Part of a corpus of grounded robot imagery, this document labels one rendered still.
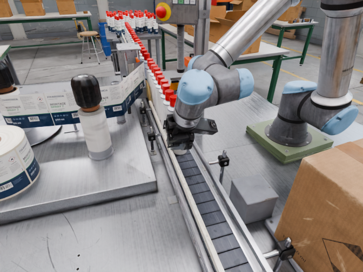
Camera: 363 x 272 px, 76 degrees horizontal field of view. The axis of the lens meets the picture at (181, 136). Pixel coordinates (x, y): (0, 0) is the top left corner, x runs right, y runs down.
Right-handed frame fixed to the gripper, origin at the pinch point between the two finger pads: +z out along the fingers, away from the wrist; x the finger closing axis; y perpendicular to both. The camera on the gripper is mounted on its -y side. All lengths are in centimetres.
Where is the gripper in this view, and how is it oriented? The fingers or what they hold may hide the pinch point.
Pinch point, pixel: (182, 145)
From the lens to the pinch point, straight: 82.3
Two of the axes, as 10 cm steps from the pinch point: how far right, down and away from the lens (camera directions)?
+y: -9.6, 1.6, -2.4
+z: -1.4, 4.5, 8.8
